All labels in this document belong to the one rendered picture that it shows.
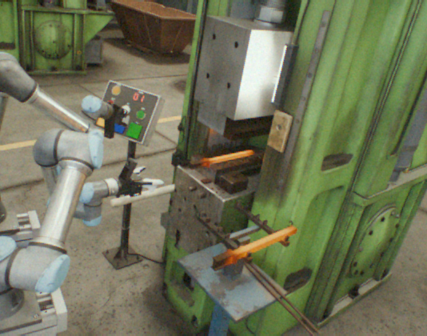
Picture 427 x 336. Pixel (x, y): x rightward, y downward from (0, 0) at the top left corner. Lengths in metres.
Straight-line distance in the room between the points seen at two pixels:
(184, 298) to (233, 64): 1.35
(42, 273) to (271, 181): 1.10
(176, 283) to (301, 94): 1.37
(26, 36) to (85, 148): 5.18
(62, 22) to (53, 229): 5.47
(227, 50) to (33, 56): 4.95
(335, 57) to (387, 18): 0.39
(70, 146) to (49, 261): 0.38
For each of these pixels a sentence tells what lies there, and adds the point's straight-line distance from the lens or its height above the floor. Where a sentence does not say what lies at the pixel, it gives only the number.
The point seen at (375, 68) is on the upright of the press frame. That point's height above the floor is 1.59.
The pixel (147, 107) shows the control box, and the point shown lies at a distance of 2.28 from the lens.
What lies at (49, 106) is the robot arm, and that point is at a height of 1.29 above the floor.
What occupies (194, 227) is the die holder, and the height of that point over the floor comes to 0.65.
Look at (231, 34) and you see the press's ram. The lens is 1.86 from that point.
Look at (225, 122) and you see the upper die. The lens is 1.91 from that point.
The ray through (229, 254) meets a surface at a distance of 1.48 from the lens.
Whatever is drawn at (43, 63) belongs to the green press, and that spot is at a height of 0.16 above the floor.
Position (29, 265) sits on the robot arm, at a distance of 1.33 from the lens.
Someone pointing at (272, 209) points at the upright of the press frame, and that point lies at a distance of 1.99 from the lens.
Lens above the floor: 1.89
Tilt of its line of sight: 26 degrees down
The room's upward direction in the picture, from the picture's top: 11 degrees clockwise
